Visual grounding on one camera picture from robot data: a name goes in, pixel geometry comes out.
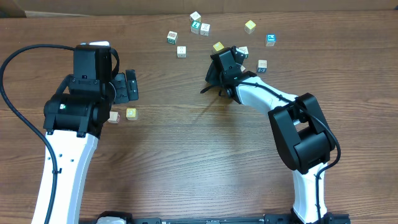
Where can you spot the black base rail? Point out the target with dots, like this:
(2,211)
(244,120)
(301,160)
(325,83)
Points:
(121,217)

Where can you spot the green letter wooden block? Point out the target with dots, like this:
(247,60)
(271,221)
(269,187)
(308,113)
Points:
(195,27)

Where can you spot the blue letter P block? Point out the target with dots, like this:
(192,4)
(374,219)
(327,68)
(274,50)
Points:
(270,40)

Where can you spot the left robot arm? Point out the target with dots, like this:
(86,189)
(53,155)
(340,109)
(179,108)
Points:
(74,118)

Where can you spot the yellow top center block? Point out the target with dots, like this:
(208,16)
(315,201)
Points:
(218,47)

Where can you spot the yellow block letter G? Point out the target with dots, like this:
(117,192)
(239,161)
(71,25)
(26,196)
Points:
(131,113)

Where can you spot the white block blue side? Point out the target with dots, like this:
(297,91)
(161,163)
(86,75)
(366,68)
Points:
(261,66)

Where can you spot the white block beside green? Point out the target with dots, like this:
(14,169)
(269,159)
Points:
(205,29)

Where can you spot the plain white wooden block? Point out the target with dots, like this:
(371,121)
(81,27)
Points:
(181,51)

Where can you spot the white block green side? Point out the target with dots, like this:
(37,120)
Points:
(244,50)

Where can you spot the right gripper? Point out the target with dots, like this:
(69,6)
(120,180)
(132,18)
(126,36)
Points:
(212,76)

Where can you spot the white block red side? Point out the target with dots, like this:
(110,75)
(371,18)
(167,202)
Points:
(114,117)

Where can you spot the top white wooden block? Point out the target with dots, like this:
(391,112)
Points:
(195,16)

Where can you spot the green sided picture block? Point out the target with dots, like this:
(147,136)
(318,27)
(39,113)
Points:
(172,37)

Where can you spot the yellow block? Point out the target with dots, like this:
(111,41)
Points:
(218,47)
(249,27)

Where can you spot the yellow top far block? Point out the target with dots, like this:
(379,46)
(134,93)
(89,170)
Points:
(249,27)

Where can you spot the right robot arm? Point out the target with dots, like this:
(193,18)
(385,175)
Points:
(301,133)

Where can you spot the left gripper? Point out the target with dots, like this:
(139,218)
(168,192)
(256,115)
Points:
(127,86)

